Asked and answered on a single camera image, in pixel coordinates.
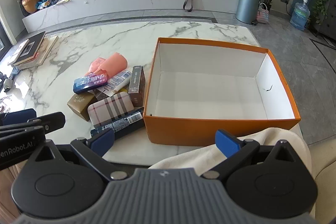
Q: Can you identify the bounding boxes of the blue snack box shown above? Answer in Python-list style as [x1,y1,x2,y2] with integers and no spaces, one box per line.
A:
[73,72,109,94]

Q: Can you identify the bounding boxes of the brown patterned box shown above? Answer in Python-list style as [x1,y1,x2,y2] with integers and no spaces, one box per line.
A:
[128,65,146,107]

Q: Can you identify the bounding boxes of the dark metal gadget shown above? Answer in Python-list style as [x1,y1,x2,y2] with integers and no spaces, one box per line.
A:
[0,68,21,93]

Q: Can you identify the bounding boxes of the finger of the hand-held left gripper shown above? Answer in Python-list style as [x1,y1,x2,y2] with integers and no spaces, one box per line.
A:
[0,112,66,135]
[0,109,37,126]

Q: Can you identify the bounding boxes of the white towel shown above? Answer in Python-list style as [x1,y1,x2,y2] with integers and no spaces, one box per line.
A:
[148,127,313,188]

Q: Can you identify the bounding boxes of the white marble television console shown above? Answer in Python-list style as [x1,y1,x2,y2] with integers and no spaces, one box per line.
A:
[22,0,259,30]

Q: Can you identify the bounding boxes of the beige book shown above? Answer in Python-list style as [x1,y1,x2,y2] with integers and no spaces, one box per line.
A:
[18,35,59,70]

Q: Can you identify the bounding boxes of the black cover book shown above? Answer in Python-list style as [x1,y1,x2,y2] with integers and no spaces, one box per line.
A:
[13,31,47,67]

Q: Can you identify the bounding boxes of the white cream tube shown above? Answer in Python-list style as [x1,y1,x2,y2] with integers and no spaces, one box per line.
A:
[104,69,132,94]

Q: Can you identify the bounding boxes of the silver pedal trash can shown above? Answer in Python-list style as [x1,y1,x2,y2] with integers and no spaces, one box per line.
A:
[235,0,263,24]

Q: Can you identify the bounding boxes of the dark grey cabinet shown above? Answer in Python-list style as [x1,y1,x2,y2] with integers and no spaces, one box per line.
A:
[308,0,336,47]

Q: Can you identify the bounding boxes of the gold vase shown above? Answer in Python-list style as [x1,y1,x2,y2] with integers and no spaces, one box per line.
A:
[21,0,40,14]

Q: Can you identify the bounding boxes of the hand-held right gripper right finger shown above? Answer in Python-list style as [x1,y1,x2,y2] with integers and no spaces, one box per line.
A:
[203,130,302,184]

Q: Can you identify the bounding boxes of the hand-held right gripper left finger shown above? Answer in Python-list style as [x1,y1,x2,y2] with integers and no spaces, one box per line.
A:
[26,128,129,184]

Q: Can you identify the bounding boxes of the plaid glasses case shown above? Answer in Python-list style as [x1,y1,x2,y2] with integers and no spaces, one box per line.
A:
[87,92,135,132]

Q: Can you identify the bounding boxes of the beige sofa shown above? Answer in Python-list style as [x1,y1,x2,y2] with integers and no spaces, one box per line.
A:
[311,153,336,224]

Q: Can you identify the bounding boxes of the pink woven bag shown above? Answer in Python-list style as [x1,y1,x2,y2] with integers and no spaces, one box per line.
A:
[256,3,270,24]

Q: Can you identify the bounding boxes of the blue snack bag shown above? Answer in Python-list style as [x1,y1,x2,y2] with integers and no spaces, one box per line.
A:
[35,0,57,10]

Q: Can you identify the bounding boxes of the thin grey book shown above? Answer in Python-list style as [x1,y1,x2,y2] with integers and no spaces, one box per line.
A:
[7,39,30,66]

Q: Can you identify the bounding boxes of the dark blue bottle with barcode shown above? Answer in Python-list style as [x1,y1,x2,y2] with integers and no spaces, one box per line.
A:
[91,107,145,140]

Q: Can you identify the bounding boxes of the gold cardboard box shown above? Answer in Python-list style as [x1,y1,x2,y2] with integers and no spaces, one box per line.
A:
[67,93,97,122]

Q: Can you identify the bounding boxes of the blue water jug with pump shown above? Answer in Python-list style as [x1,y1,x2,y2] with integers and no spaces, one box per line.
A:
[290,0,311,31]

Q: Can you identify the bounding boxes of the orange cardboard box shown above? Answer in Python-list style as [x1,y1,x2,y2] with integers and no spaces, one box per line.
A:
[142,37,301,147]

